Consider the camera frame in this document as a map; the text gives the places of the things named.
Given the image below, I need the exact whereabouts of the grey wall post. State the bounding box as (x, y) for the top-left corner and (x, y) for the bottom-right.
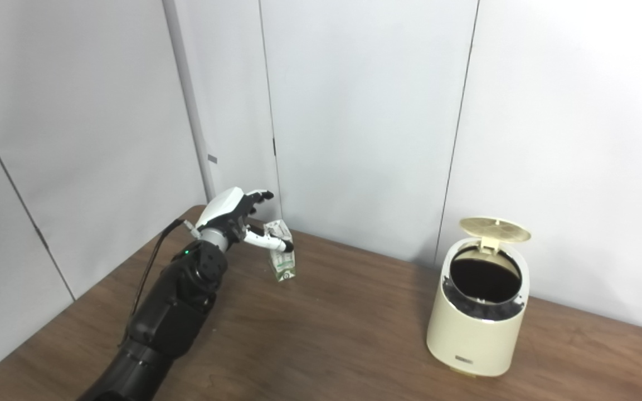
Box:
(162, 0), (216, 204)

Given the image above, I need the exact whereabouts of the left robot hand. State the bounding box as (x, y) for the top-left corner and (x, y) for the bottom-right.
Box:
(194, 187), (294, 253)

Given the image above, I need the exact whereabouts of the white green milk carton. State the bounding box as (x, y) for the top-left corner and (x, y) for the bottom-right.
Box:
(264, 219), (296, 282)

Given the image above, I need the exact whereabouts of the cream-colored bin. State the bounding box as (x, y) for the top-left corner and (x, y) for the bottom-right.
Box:
(426, 237), (531, 378)

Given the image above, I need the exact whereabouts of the cream round bin lid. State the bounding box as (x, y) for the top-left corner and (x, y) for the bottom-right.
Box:
(459, 216), (532, 254)

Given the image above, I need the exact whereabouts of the black bin liner bag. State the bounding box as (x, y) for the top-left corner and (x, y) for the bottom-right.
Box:
(441, 245), (525, 322)

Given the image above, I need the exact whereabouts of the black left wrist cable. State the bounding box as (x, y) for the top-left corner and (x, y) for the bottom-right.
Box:
(126, 219), (199, 335)

